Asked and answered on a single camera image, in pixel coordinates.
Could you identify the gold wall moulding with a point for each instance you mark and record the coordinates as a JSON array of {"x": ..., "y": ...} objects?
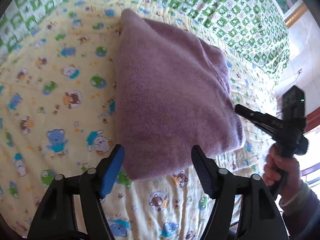
[{"x": 296, "y": 13}]

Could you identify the person's right hand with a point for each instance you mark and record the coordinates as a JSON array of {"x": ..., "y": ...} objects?
[{"x": 287, "y": 170}]

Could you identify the yellow bear print blanket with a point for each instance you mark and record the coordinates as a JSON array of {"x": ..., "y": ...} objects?
[{"x": 62, "y": 120}]

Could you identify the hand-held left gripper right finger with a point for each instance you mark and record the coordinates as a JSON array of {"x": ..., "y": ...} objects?
[{"x": 203, "y": 173}]

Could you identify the red wooden door frame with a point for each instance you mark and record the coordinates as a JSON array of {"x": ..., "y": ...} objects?
[{"x": 312, "y": 122}]

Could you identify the green checkered quilt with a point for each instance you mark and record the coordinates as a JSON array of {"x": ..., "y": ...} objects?
[{"x": 225, "y": 10}]

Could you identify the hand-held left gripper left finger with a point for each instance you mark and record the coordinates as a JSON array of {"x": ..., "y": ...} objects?
[{"x": 111, "y": 177}]

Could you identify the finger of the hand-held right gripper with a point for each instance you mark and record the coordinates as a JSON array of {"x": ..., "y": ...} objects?
[
  {"x": 261, "y": 127},
  {"x": 255, "y": 115}
]

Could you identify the purple knit sweater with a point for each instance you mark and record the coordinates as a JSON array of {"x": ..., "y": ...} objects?
[{"x": 170, "y": 92}]

